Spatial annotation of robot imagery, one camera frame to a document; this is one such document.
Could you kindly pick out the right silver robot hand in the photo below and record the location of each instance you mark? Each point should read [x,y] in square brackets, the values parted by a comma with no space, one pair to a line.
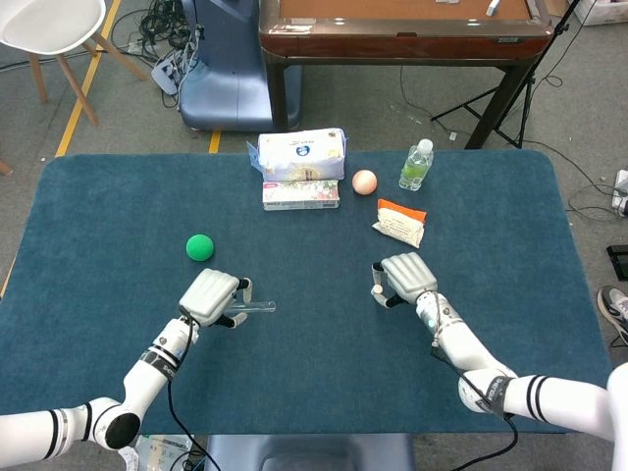
[409,275]

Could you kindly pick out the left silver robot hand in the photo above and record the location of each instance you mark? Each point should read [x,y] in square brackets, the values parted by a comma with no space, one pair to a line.
[208,294]

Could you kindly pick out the transparent glass test tube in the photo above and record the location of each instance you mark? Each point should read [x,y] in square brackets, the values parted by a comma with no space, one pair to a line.
[262,307]

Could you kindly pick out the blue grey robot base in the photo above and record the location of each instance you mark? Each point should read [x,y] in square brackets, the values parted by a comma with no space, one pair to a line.
[230,73]

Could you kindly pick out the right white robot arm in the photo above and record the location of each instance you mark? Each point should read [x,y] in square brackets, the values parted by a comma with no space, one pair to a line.
[471,343]

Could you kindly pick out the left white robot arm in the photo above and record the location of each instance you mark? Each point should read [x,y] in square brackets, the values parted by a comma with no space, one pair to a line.
[142,378]

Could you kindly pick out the green foam ball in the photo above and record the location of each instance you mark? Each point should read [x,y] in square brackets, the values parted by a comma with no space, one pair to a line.
[199,247]

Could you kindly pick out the orange white snack packet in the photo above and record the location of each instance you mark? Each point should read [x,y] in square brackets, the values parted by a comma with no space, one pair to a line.
[400,223]

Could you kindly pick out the peach coloured ball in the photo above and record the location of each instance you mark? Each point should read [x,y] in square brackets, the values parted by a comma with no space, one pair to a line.
[364,182]

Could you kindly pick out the green label water bottle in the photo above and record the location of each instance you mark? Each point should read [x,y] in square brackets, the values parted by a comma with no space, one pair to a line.
[416,167]

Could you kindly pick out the blue carpet table mat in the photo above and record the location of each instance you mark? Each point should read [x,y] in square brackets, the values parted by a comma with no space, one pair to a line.
[314,363]

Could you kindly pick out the white toothpaste box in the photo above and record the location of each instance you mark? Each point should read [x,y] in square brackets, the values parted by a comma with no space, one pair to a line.
[300,195]

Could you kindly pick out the clear plastic document bag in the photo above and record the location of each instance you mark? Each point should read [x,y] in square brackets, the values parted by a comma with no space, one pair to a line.
[159,449]

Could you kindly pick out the white lavender tissue pack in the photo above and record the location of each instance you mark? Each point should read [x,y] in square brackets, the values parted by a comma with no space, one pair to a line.
[299,154]

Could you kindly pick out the black tripod stand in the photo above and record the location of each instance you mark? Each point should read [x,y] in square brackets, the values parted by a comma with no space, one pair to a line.
[512,118]

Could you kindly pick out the blue grey robot torso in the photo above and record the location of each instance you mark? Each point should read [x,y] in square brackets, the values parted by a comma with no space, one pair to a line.
[309,454]

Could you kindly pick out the black flat device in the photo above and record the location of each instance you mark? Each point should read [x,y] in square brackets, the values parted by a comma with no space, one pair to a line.
[617,262]

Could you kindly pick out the grey sneaker shoe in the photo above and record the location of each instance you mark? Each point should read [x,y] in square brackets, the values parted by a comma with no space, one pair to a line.
[615,309]

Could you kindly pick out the white floor power strip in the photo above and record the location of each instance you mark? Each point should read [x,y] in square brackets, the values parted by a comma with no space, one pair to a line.
[167,73]

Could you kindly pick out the brown mahjong table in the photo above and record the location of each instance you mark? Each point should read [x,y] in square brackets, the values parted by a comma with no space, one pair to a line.
[402,41]

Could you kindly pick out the white mahjong tile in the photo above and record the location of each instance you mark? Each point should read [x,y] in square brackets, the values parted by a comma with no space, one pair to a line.
[493,7]

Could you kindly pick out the white chair wooden legs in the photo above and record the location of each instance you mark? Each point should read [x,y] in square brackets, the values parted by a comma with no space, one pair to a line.
[46,24]

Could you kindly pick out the cardboard box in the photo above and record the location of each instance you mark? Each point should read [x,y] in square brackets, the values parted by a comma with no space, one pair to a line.
[603,12]

